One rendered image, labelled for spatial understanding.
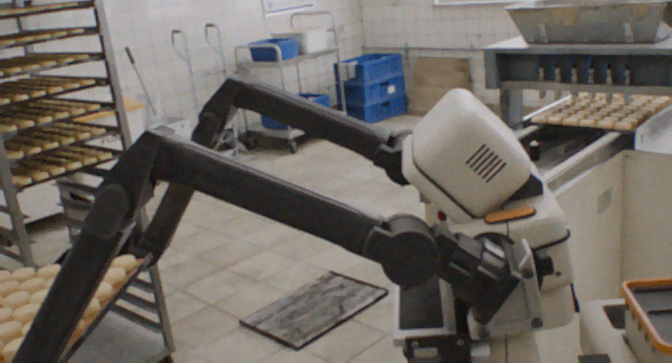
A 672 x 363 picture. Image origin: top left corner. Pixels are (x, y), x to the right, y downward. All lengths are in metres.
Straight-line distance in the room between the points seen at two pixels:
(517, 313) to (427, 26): 6.14
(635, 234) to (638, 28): 0.70
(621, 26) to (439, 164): 1.55
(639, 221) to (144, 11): 4.44
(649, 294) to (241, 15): 5.50
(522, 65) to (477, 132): 1.69
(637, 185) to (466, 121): 1.57
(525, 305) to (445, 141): 0.25
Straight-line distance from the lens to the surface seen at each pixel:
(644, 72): 2.50
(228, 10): 6.41
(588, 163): 2.25
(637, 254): 2.60
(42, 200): 4.97
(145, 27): 5.95
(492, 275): 0.91
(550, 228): 1.02
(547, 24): 2.57
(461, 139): 0.99
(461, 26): 6.75
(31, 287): 1.48
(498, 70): 2.65
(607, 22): 2.48
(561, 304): 1.15
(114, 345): 3.02
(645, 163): 2.48
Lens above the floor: 1.54
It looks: 18 degrees down
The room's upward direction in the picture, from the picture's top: 7 degrees counter-clockwise
